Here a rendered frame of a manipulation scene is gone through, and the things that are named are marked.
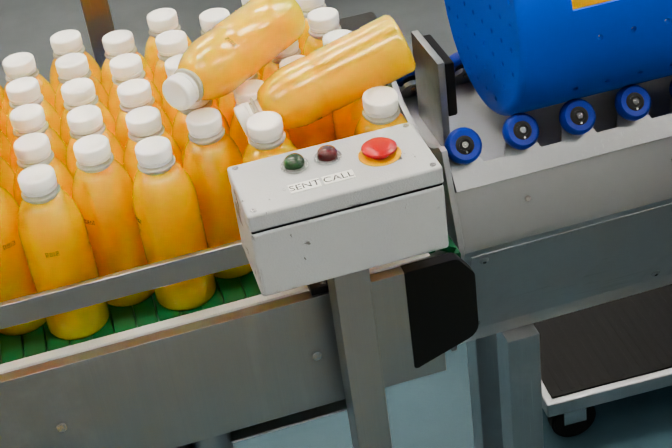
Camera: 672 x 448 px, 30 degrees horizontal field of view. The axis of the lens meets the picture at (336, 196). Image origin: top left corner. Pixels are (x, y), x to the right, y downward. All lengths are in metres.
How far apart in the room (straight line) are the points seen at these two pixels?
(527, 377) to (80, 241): 0.72
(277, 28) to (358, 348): 0.37
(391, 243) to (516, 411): 0.62
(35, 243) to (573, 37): 0.64
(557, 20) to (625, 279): 0.47
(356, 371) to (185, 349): 0.19
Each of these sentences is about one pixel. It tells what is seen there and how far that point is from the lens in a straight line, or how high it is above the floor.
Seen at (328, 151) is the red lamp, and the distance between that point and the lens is 1.26.
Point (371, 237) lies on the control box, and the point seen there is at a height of 1.04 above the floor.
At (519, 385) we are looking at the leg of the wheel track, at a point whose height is 0.54.
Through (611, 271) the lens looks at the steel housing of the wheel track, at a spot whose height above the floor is 0.70.
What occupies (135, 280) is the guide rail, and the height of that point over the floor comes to 0.97.
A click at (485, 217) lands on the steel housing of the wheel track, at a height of 0.87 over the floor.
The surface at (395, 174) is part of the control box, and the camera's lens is 1.24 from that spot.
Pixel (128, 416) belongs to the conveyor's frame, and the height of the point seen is 0.80.
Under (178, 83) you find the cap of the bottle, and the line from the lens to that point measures 1.36.
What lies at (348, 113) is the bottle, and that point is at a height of 1.05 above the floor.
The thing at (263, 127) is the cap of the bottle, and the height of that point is 1.10.
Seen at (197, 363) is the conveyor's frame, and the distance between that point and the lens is 1.44.
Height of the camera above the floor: 1.77
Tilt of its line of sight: 33 degrees down
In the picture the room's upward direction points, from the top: 8 degrees counter-clockwise
